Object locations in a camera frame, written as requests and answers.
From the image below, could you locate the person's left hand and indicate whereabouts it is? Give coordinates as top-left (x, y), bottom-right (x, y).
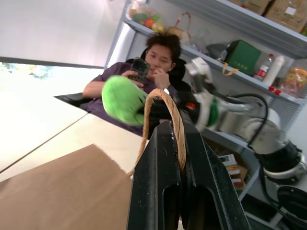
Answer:
top-left (151, 68), bottom-right (171, 90)

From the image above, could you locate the large cardboard box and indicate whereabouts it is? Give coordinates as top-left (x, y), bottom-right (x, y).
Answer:
top-left (263, 0), bottom-right (307, 33)

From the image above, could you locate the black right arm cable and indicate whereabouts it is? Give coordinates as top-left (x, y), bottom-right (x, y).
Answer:
top-left (211, 82), bottom-right (269, 148)

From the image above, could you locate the small cardboard box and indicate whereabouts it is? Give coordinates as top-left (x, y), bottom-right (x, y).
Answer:
top-left (227, 0), bottom-right (273, 16)

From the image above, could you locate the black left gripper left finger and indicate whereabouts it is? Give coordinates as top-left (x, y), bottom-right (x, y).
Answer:
top-left (126, 121), bottom-right (184, 230)

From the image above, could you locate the brown carton with books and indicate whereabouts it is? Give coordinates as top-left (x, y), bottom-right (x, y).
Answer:
top-left (226, 164), bottom-right (249, 191)

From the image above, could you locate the black robot body cable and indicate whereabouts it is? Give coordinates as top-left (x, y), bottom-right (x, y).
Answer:
top-left (260, 167), bottom-right (307, 228)

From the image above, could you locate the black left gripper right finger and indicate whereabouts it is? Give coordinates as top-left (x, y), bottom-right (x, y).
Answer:
top-left (181, 122), bottom-right (251, 230)

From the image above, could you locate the black smartphone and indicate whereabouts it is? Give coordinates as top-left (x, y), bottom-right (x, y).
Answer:
top-left (128, 57), bottom-right (151, 87)

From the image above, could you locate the grey metal shelf rack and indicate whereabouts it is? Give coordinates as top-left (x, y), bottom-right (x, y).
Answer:
top-left (104, 0), bottom-right (307, 227)

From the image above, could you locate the white printed carton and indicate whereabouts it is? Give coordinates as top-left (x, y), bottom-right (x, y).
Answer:
top-left (219, 154), bottom-right (238, 166)

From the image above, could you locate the black round robot torso part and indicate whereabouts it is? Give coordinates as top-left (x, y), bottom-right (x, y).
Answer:
top-left (276, 184), bottom-right (307, 220)

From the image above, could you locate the clear bag of toy fruit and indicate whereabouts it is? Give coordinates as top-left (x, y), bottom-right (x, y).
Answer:
top-left (126, 0), bottom-right (166, 33)

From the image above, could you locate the green box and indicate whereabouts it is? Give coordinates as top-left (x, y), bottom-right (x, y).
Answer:
top-left (224, 39), bottom-right (262, 76)

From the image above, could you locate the wicker basket with handle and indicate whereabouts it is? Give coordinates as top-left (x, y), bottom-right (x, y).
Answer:
top-left (167, 12), bottom-right (192, 45)

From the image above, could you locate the black flat board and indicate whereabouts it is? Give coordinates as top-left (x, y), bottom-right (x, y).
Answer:
top-left (54, 92), bottom-right (92, 110)

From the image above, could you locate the yellow rope handle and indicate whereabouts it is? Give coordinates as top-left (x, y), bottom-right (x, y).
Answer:
top-left (222, 61), bottom-right (240, 77)

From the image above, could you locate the person's right hand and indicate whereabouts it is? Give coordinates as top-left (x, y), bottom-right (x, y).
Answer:
top-left (121, 69), bottom-right (145, 91)

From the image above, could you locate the dark grey bag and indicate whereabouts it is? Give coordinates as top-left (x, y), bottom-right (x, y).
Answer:
top-left (205, 42), bottom-right (232, 60)

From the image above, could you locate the white plastic bottle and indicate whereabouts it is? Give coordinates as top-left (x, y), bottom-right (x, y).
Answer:
top-left (262, 55), bottom-right (285, 86)

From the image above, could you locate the plastic bottle with red label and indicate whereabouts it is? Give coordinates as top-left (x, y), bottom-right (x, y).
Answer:
top-left (253, 53), bottom-right (275, 82)

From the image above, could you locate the brown paper bag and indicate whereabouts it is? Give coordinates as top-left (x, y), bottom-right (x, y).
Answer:
top-left (0, 88), bottom-right (187, 230)

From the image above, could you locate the orange snack bag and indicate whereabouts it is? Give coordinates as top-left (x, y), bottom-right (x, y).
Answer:
top-left (279, 68), bottom-right (307, 99)

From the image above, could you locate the man in purple shirt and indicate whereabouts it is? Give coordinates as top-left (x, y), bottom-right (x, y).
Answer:
top-left (83, 32), bottom-right (192, 140)

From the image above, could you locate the green plush toy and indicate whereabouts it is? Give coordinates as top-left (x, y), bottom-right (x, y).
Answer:
top-left (101, 75), bottom-right (149, 127)

